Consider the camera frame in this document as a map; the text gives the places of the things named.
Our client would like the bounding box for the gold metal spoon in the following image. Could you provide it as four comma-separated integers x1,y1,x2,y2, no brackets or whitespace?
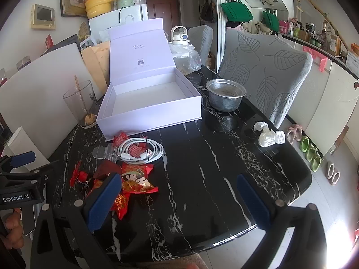
74,75,94,124

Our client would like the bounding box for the pink plastic bag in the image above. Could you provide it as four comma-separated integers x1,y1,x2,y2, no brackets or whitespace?
302,46,328,73

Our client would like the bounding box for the brown wooden door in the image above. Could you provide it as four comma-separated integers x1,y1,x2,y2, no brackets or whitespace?
145,0,181,31

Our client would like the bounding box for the black and white photo print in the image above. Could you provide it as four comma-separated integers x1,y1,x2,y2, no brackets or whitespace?
80,35,99,52

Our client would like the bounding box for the white carton box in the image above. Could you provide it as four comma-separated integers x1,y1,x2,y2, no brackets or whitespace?
346,52,359,68

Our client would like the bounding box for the clear plastic clip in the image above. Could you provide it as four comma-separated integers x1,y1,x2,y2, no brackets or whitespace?
92,143,124,162

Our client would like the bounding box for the white fridge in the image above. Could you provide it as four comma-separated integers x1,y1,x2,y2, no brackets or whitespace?
88,4,149,38

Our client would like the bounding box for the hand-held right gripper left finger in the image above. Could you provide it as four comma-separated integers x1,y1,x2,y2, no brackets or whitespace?
29,172,123,269

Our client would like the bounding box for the brown cardboard box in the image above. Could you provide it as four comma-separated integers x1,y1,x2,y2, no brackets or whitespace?
327,35,341,56

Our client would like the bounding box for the red cartoon candy packet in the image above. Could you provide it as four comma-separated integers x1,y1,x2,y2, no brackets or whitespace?
120,163,159,194

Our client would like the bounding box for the crumpled white tissue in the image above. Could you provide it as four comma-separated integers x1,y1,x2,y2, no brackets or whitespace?
254,121,286,147

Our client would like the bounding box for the small red candy packet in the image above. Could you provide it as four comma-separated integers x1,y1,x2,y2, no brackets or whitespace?
113,131,154,160

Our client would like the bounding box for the person's left hand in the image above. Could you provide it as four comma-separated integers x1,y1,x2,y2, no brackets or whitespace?
2,207,26,248

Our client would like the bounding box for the white cable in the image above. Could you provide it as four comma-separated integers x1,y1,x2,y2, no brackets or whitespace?
117,137,165,165

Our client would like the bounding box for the white foam board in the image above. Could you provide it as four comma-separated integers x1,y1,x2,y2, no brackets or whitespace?
0,42,108,159

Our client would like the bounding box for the clear drinking glass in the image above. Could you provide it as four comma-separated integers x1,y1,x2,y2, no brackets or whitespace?
62,80,97,128

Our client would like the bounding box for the small green felt bag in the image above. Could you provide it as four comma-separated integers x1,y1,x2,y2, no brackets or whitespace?
262,9,280,33

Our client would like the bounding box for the metal cup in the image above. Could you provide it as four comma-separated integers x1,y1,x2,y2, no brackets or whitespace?
206,79,247,112

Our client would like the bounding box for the white water bottle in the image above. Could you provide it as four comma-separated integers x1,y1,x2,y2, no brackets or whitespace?
168,26,189,45

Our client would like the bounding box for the clear plastic bag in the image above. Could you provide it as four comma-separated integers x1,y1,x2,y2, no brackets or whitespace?
168,41,202,76

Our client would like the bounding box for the woven straw fan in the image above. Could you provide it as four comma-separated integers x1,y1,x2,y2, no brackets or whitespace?
78,22,90,41

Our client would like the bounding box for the wall intercom panel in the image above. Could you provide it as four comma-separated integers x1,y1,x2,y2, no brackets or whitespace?
30,4,56,30

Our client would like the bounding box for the dark red candy packet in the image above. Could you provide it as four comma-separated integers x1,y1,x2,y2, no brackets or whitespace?
92,160,124,180

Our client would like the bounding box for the grey leaf-pattern chair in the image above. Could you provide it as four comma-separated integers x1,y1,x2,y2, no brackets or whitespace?
217,30,313,129

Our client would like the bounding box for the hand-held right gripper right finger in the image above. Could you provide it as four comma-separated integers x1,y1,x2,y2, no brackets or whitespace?
236,174,338,269

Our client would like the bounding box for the large green felt bag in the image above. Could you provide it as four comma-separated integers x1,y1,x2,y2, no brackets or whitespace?
220,0,254,22

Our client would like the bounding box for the lavender gift box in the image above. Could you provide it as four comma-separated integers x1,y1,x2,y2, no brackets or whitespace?
96,17,203,142

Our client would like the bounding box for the grey covered chair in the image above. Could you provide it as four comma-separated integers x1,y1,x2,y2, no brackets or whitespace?
187,25,214,65

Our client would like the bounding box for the white low cabinet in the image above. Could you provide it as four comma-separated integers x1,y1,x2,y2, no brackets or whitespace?
276,32,359,157

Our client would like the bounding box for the bamboo pole with leaves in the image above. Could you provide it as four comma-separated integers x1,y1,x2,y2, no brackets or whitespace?
283,0,350,52

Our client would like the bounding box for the yellow cooking pot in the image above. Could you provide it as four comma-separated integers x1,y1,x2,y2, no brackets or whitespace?
85,0,126,18

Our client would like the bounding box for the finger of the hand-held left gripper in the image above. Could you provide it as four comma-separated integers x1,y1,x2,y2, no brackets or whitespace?
0,151,36,172
0,160,61,186

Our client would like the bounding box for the brown paper envelope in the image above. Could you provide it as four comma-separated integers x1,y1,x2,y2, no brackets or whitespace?
81,41,112,101

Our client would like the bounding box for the white paper cup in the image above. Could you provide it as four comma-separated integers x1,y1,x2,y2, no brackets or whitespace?
7,126,50,166

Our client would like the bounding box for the brown hanging handbag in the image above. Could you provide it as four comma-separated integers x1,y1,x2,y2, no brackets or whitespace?
200,0,217,23

